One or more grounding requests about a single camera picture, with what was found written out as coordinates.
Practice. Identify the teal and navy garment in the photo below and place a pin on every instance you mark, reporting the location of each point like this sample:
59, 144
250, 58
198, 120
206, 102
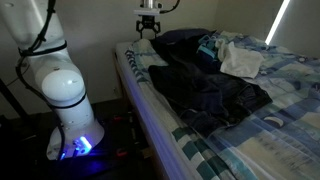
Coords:
207, 53

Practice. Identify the dark blue denim pants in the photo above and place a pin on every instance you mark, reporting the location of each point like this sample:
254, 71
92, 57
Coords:
204, 98

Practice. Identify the blue checkered bed sheet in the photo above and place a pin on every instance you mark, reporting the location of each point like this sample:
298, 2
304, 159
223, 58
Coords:
280, 141

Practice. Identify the white cloth garment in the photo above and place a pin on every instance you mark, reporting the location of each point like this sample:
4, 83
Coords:
237, 61

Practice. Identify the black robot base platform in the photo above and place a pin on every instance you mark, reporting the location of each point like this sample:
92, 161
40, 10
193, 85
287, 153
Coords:
117, 157

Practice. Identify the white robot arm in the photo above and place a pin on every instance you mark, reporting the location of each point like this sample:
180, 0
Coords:
37, 31

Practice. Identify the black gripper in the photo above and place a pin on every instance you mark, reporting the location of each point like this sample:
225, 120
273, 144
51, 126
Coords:
147, 12

